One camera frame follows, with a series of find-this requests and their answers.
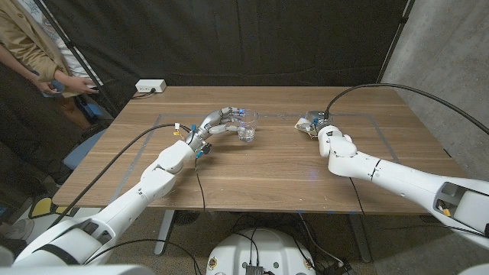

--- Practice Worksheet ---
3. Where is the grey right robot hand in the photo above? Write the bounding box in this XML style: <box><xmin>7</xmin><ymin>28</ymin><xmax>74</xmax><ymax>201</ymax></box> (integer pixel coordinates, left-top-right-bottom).
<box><xmin>296</xmin><ymin>110</ymin><xmax>334</xmax><ymax>137</ymax></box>

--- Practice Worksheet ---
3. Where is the person's right hand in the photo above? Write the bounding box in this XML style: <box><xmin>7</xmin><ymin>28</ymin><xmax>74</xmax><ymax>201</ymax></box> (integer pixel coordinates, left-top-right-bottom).
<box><xmin>32</xmin><ymin>78</ymin><xmax>62</xmax><ymax>95</ymax></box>

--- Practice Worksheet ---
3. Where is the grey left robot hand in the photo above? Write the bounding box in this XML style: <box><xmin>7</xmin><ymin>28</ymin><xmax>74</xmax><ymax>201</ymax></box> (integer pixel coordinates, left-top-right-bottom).
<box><xmin>186</xmin><ymin>106</ymin><xmax>248</xmax><ymax>154</ymax></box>

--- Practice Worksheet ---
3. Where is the person's left hand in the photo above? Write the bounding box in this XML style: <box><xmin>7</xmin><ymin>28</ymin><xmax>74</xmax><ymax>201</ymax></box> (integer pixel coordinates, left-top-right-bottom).
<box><xmin>63</xmin><ymin>75</ymin><xmax>99</xmax><ymax>95</ymax></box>

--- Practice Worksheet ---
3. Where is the yellow sponge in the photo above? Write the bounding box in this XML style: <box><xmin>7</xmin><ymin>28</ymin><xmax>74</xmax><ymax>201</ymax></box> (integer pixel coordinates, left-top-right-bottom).
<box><xmin>293</xmin><ymin>117</ymin><xmax>311</xmax><ymax>134</ymax></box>

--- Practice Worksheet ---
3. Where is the clear glass cup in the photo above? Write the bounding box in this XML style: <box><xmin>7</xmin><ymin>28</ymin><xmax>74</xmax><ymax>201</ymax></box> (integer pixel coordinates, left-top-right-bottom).
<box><xmin>235</xmin><ymin>109</ymin><xmax>260</xmax><ymax>144</ymax></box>

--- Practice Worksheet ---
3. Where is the person's right forearm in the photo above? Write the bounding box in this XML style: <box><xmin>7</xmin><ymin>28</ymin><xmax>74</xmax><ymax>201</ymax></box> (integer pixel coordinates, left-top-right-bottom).
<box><xmin>0</xmin><ymin>44</ymin><xmax>39</xmax><ymax>83</ymax></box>

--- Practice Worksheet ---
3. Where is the person's left forearm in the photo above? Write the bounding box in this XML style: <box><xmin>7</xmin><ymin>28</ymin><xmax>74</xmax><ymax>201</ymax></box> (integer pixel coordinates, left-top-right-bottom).
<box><xmin>53</xmin><ymin>68</ymin><xmax>72</xmax><ymax>83</ymax></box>

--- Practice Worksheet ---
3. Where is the blue box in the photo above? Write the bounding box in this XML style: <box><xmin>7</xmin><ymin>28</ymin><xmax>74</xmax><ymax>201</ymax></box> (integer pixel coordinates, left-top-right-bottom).
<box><xmin>76</xmin><ymin>102</ymin><xmax>104</xmax><ymax>119</ymax></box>

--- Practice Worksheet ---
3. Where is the black backdrop stand pole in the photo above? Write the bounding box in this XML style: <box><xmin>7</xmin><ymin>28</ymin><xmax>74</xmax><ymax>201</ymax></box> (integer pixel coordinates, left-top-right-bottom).
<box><xmin>375</xmin><ymin>0</ymin><xmax>416</xmax><ymax>88</ymax></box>
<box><xmin>33</xmin><ymin>0</ymin><xmax>118</xmax><ymax>114</ymax></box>

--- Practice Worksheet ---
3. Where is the person in tan jacket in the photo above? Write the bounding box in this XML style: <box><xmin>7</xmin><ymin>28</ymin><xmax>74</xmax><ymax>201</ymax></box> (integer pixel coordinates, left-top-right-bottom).
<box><xmin>0</xmin><ymin>0</ymin><xmax>100</xmax><ymax>131</ymax></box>

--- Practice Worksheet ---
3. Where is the blue chair seat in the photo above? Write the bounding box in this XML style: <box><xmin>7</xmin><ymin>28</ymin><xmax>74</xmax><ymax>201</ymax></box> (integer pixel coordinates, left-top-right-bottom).
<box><xmin>63</xmin><ymin>128</ymin><xmax>110</xmax><ymax>171</ymax></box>

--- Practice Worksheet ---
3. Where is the white power strip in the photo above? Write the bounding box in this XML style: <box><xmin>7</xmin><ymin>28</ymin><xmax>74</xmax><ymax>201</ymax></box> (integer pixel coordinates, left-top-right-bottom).
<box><xmin>134</xmin><ymin>79</ymin><xmax>167</xmax><ymax>94</ymax></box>

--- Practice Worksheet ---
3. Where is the black backdrop curtain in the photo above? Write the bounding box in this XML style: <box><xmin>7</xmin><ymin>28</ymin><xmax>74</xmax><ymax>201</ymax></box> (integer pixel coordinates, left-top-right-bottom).
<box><xmin>37</xmin><ymin>0</ymin><xmax>410</xmax><ymax>115</ymax></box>

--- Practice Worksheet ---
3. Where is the round black fan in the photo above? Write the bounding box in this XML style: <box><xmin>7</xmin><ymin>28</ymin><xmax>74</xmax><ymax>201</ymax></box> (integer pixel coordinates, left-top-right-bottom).
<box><xmin>173</xmin><ymin>209</ymin><xmax>202</xmax><ymax>226</ymax></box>

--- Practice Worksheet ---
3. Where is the white table leg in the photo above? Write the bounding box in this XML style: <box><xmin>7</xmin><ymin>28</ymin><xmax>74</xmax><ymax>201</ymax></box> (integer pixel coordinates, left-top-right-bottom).
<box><xmin>154</xmin><ymin>209</ymin><xmax>176</xmax><ymax>256</ymax></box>
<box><xmin>347</xmin><ymin>213</ymin><xmax>372</xmax><ymax>264</ymax></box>

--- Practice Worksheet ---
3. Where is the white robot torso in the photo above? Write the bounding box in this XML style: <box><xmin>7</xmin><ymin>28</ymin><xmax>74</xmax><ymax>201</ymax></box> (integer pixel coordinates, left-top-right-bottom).
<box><xmin>206</xmin><ymin>228</ymin><xmax>317</xmax><ymax>275</ymax></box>

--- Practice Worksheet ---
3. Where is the thin black left wrist cable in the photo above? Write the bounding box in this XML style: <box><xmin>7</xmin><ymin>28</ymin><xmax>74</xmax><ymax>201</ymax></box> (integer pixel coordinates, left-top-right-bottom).
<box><xmin>194</xmin><ymin>156</ymin><xmax>206</xmax><ymax>213</ymax></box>

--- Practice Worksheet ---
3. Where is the black power strip cable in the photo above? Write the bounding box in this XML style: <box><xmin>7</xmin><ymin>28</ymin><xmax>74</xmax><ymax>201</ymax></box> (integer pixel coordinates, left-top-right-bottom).
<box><xmin>131</xmin><ymin>88</ymin><xmax>157</xmax><ymax>100</ymax></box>

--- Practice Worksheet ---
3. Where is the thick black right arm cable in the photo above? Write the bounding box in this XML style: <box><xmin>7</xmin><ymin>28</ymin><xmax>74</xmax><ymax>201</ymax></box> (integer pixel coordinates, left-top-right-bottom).
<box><xmin>324</xmin><ymin>82</ymin><xmax>489</xmax><ymax>135</ymax></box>

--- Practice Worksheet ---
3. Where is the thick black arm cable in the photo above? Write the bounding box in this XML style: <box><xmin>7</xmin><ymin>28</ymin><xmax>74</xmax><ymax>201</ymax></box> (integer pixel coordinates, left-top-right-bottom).
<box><xmin>324</xmin><ymin>82</ymin><xmax>489</xmax><ymax>135</ymax></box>
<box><xmin>48</xmin><ymin>122</ymin><xmax>192</xmax><ymax>228</ymax></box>

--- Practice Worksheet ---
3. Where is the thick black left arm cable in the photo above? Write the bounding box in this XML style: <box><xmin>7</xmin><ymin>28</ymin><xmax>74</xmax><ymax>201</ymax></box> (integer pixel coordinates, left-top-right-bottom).
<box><xmin>48</xmin><ymin>122</ymin><xmax>192</xmax><ymax>228</ymax></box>

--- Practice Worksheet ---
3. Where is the thin right wrist cable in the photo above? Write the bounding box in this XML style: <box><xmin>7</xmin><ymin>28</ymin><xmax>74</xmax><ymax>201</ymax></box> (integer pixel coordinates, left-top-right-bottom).
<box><xmin>349</xmin><ymin>177</ymin><xmax>366</xmax><ymax>215</ymax></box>

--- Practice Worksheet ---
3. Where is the grey floor cable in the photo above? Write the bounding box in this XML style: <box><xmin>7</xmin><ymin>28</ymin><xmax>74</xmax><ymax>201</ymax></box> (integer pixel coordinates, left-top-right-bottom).
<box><xmin>297</xmin><ymin>212</ymin><xmax>345</xmax><ymax>267</ymax></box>

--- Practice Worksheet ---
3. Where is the black looping floor cable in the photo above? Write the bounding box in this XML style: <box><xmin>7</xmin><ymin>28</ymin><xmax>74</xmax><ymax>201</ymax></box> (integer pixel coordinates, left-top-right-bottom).
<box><xmin>83</xmin><ymin>238</ymin><xmax>202</xmax><ymax>275</ymax></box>

